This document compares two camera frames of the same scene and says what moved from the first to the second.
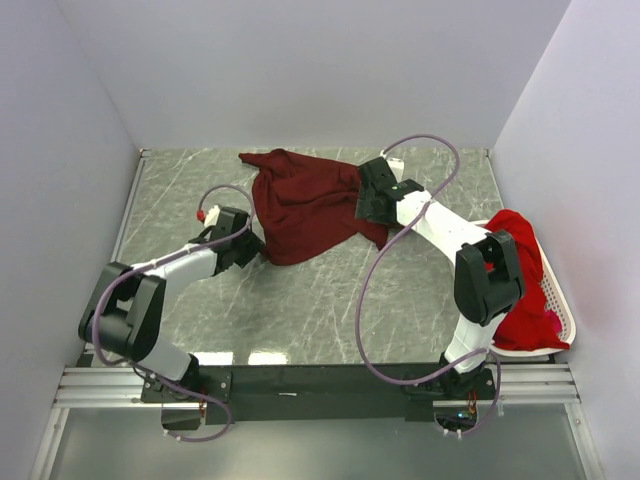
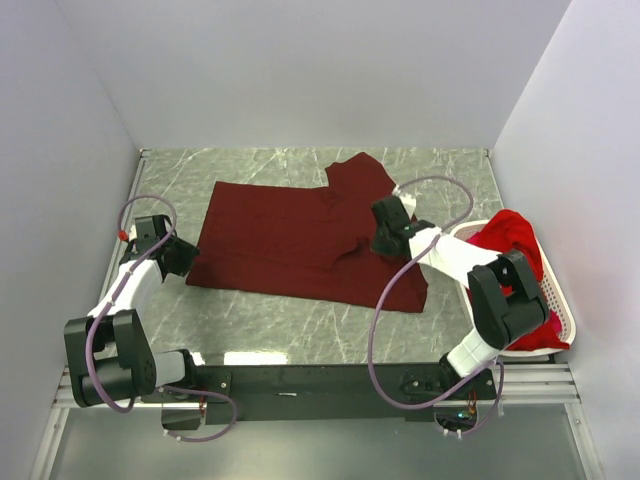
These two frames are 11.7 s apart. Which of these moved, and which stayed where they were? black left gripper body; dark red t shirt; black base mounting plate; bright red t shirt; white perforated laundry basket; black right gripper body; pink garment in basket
Moved: black right gripper body; black left gripper body; dark red t shirt
Stayed: black base mounting plate; bright red t shirt; white perforated laundry basket; pink garment in basket
